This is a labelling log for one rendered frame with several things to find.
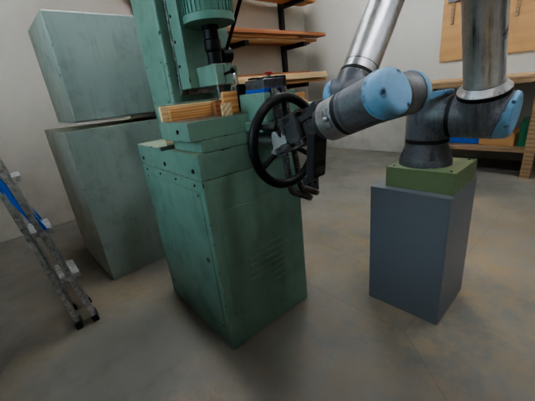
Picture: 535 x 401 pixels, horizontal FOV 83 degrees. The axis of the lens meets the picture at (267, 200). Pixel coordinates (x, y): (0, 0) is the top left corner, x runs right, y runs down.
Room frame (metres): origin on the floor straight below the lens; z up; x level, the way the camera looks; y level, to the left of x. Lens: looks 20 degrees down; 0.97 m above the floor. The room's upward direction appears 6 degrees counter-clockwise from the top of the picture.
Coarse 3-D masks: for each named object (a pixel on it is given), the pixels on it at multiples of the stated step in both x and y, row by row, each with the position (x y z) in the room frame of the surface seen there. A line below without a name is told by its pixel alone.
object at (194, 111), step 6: (174, 108) 1.07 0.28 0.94; (180, 108) 1.08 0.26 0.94; (186, 108) 1.10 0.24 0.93; (192, 108) 1.11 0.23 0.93; (198, 108) 1.12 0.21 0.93; (204, 108) 1.14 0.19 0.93; (210, 108) 1.15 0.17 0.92; (168, 114) 1.07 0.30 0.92; (174, 114) 1.07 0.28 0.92; (180, 114) 1.08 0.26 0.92; (186, 114) 1.09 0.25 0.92; (192, 114) 1.11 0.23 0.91; (198, 114) 1.12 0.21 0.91; (204, 114) 1.14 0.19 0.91; (210, 114) 1.15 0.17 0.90; (174, 120) 1.06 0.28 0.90
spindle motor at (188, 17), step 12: (180, 0) 1.17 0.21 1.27; (192, 0) 1.12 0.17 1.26; (204, 0) 1.11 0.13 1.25; (216, 0) 1.12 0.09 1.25; (228, 0) 1.16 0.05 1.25; (192, 12) 1.12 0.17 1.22; (204, 12) 1.11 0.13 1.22; (216, 12) 1.12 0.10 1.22; (228, 12) 1.15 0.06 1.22; (192, 24) 1.15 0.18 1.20; (204, 24) 1.16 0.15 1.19; (228, 24) 1.20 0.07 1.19
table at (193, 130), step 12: (180, 120) 1.06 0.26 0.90; (192, 120) 0.99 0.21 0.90; (204, 120) 0.96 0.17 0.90; (216, 120) 0.99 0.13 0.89; (228, 120) 1.01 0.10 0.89; (240, 120) 1.04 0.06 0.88; (168, 132) 1.04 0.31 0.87; (180, 132) 0.97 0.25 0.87; (192, 132) 0.93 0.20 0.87; (204, 132) 0.95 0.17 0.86; (216, 132) 0.98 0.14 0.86; (228, 132) 1.01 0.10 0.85; (240, 132) 1.04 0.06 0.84
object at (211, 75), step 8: (216, 64) 1.14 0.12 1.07; (224, 64) 1.16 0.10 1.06; (200, 72) 1.22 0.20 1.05; (208, 72) 1.18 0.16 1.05; (216, 72) 1.14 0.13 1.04; (200, 80) 1.23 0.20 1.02; (208, 80) 1.18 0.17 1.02; (216, 80) 1.14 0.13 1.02; (224, 80) 1.15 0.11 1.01; (232, 80) 1.18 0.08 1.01
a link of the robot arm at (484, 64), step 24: (480, 0) 0.90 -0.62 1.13; (504, 0) 0.89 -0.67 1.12; (480, 24) 0.91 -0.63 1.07; (504, 24) 0.90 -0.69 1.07; (480, 48) 0.93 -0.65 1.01; (504, 48) 0.92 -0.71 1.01; (480, 72) 0.94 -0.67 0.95; (504, 72) 0.94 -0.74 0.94; (456, 96) 1.03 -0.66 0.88; (480, 96) 0.94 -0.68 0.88; (504, 96) 0.93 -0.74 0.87; (456, 120) 1.01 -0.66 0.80; (480, 120) 0.96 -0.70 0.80; (504, 120) 0.91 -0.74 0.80
